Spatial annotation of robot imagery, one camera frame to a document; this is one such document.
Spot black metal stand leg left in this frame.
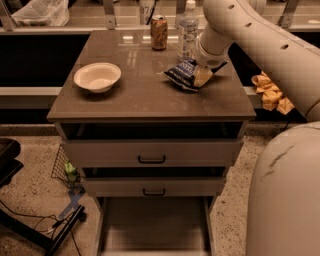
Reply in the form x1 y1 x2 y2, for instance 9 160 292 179
0 205 85 256

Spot top grey drawer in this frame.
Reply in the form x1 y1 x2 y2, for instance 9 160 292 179
62 139 243 168

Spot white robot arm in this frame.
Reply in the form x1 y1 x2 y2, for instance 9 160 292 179
195 0 320 256

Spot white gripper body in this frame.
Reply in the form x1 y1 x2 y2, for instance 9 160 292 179
195 37 227 69

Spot bottom grey open drawer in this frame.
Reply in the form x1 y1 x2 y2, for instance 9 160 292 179
95 197 215 256

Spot blue chip bag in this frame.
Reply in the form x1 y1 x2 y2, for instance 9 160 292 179
162 58 228 92

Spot middle grey drawer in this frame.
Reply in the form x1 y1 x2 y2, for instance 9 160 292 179
82 177 225 197

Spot grey drawer cabinet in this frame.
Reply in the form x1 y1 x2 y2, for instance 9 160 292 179
46 29 257 256

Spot green object in basket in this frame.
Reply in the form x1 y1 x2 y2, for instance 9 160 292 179
64 161 77 182

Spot white plastic bag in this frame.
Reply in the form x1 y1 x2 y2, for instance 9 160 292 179
12 0 69 27

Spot yellow crumpled cloth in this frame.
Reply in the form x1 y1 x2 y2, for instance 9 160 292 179
251 72 295 115

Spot wire mesh basket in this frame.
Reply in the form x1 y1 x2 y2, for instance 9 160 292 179
51 147 81 189

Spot clear plastic water bottle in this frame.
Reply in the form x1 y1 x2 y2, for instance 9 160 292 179
177 0 199 61

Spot white cup with digits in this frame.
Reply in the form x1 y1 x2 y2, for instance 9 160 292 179
139 0 156 25

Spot black chair base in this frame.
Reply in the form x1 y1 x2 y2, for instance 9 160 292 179
0 138 23 187

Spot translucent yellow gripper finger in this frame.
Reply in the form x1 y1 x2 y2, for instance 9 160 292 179
194 66 213 88

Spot black floor cable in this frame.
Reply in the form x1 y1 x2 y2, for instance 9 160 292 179
0 199 83 256

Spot orange soda can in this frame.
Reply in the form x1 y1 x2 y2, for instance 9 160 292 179
150 15 168 50

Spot white paper bowl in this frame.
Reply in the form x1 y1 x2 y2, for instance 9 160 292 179
73 63 121 93

